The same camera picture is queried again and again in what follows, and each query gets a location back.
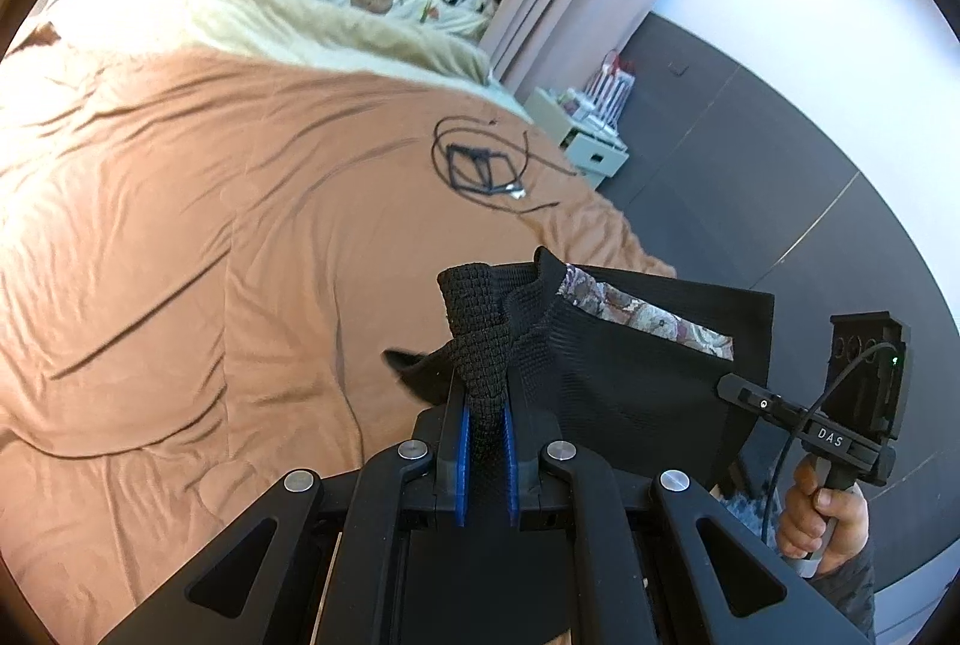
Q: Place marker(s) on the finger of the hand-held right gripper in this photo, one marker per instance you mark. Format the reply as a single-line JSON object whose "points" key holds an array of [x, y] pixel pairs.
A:
{"points": [[757, 399]]}

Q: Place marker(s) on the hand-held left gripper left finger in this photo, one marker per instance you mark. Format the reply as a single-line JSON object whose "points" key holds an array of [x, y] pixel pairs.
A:
{"points": [[463, 465]]}

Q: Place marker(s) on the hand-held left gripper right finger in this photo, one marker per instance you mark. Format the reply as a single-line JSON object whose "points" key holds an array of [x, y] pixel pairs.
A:
{"points": [[511, 465]]}

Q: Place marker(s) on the black t-shirt with floral trim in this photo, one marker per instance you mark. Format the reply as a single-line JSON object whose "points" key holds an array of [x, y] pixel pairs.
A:
{"points": [[637, 390]]}

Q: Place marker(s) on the person's right forearm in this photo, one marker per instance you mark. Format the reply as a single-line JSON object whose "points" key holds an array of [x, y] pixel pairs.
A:
{"points": [[847, 600]]}

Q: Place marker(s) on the person's right hand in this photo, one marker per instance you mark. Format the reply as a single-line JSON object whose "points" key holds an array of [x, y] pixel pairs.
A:
{"points": [[847, 517]]}

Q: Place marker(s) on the blue mottled rug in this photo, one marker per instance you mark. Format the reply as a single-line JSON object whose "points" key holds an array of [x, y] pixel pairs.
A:
{"points": [[750, 510]]}

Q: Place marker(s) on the white nightstand with drawers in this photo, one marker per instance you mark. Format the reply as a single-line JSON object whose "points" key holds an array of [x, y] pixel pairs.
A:
{"points": [[592, 154]]}

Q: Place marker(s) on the striped gift bag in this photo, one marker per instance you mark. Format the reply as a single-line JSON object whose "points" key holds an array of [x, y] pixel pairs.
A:
{"points": [[611, 90]]}

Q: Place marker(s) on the orange blanket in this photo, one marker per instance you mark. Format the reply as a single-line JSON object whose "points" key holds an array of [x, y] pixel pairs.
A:
{"points": [[187, 240]]}

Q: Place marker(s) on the cream duvet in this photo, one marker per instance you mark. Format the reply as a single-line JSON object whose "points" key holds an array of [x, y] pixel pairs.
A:
{"points": [[262, 15]]}

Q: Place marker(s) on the black rectangular frame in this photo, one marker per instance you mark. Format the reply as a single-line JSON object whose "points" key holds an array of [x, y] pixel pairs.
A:
{"points": [[450, 169], [501, 154]]}

